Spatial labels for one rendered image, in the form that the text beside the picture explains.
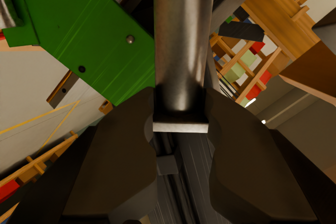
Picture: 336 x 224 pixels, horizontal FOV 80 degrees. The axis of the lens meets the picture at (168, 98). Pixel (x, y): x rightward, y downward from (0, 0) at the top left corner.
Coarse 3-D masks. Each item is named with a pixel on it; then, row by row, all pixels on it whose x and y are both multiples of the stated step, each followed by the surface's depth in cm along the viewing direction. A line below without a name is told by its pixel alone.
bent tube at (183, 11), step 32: (160, 0) 9; (192, 0) 9; (160, 32) 10; (192, 32) 10; (160, 64) 11; (192, 64) 11; (160, 96) 12; (192, 96) 12; (160, 128) 12; (192, 128) 12
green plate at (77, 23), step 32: (32, 0) 25; (64, 0) 25; (96, 0) 25; (64, 32) 26; (96, 32) 26; (128, 32) 26; (64, 64) 28; (96, 64) 28; (128, 64) 28; (128, 96) 30
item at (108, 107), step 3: (108, 102) 647; (102, 105) 673; (105, 105) 704; (108, 105) 654; (111, 105) 649; (99, 108) 671; (102, 108) 675; (105, 108) 663; (108, 108) 659; (111, 108) 654; (102, 111) 673; (105, 111) 668; (108, 111) 663; (105, 114) 673
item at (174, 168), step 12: (156, 132) 31; (168, 132) 31; (156, 144) 30; (168, 144) 29; (156, 156) 30; (168, 156) 29; (180, 156) 32; (156, 168) 30; (168, 168) 30; (180, 168) 32; (168, 180) 31; (180, 180) 32; (168, 192) 31; (180, 192) 30; (180, 204) 34; (180, 216) 32; (192, 216) 33
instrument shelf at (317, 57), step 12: (312, 48) 67; (324, 48) 60; (300, 60) 67; (312, 60) 59; (324, 60) 53; (288, 72) 66; (300, 72) 59; (312, 72) 53; (324, 72) 48; (300, 84) 55; (312, 84) 48; (324, 84) 44; (324, 96) 43
